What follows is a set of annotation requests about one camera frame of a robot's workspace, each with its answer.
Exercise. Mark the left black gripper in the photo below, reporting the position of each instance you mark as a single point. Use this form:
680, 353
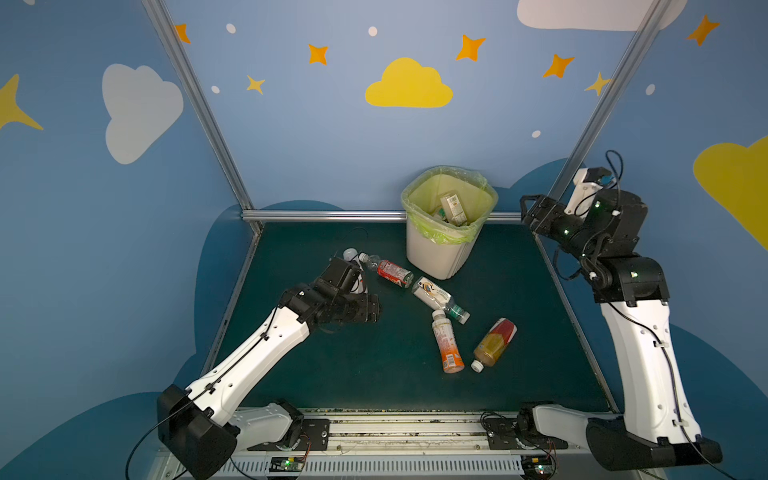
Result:
361, 306

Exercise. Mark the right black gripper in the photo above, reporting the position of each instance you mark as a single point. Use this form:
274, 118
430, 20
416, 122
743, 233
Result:
541, 215

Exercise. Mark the clear bottle red label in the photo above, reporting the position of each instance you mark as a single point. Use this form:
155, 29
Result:
388, 270

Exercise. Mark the white label green cap bottle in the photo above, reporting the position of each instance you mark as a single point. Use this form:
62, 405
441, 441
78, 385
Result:
438, 298

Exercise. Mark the clear bottle green white label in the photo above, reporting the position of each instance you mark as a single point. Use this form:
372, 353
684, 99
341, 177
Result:
453, 210

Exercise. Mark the white orange gradient bottle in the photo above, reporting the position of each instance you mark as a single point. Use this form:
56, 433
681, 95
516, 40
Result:
443, 331

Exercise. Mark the yellow red tea bottle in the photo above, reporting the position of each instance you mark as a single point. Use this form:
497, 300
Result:
494, 343

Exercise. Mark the white bottle red cap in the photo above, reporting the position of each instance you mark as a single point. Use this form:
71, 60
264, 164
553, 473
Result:
352, 255

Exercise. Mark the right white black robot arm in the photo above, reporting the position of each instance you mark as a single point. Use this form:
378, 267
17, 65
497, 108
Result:
657, 428

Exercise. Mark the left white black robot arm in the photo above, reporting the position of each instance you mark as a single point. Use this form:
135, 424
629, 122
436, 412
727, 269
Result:
201, 424

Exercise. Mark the white waste bin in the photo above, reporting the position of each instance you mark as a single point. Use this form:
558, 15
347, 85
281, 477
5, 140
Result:
440, 261

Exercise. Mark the green plastic bin liner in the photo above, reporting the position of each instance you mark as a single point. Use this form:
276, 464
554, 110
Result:
422, 198

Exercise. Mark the left controller board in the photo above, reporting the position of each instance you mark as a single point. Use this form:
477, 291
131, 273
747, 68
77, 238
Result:
286, 465

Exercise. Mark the controller board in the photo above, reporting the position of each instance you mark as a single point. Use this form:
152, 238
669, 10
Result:
286, 465
536, 465

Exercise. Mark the right controller board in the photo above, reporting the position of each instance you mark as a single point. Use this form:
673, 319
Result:
536, 465

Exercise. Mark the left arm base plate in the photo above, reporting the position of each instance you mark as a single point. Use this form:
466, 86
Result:
312, 434

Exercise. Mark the horizontal aluminium frame bar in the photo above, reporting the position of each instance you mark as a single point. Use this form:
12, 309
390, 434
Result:
315, 216

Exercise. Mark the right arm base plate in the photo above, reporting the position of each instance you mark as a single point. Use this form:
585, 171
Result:
502, 433

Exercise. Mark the right aluminium frame post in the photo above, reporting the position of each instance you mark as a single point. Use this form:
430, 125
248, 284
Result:
632, 58

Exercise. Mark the aluminium frame post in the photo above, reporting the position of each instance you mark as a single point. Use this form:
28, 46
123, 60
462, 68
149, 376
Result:
174, 47
632, 58

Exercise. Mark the left aluminium frame post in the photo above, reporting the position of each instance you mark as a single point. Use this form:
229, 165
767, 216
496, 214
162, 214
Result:
174, 47

